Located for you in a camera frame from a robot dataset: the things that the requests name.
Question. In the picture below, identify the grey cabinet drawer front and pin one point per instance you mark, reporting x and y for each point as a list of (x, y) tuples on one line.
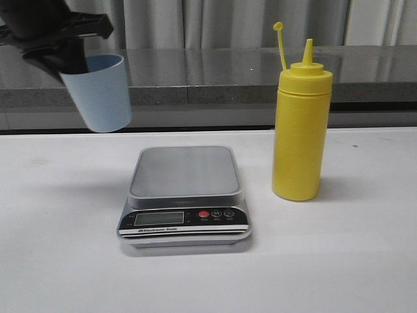
[(371, 119)]

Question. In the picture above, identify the digital kitchen scale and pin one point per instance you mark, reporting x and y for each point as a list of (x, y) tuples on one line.
[(185, 200)]

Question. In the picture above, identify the yellow squeeze bottle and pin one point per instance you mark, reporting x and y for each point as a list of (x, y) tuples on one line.
[(303, 103)]

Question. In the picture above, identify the light blue plastic cup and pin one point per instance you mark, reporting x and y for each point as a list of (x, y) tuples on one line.
[(101, 95)]

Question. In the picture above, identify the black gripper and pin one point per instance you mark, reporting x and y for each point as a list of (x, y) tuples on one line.
[(52, 33)]

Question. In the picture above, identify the grey stone counter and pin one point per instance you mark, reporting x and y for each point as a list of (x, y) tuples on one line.
[(365, 77)]

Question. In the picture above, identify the grey curtain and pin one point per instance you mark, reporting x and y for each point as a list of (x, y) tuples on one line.
[(248, 24)]

